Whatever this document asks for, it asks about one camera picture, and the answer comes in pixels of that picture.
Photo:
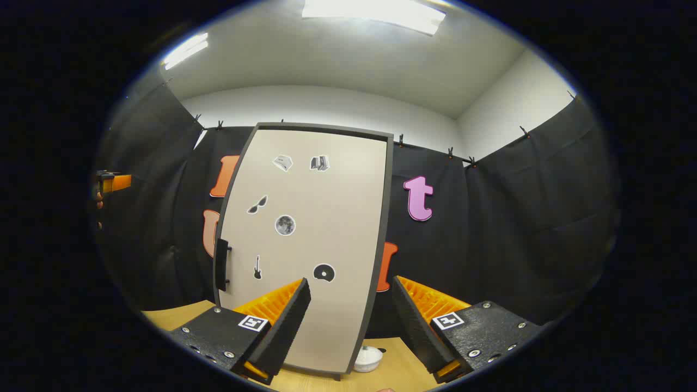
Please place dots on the ceiling light panel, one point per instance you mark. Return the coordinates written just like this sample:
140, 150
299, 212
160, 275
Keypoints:
375, 13
185, 50

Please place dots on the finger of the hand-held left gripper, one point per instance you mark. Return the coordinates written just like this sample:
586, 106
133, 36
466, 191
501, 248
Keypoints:
117, 183

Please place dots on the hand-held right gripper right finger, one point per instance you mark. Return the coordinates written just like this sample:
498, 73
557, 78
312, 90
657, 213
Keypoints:
414, 326

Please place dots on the black backdrop cloth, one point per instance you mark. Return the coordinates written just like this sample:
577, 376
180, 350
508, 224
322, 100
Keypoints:
517, 218

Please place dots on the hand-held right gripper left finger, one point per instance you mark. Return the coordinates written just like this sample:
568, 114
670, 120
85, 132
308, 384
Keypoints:
288, 326

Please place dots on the grey cabinet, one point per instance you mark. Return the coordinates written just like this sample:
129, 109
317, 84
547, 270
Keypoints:
326, 128

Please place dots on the white round container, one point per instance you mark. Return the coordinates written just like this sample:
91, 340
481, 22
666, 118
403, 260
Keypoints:
367, 360

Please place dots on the beige cabinet door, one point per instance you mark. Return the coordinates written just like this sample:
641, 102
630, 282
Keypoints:
326, 239

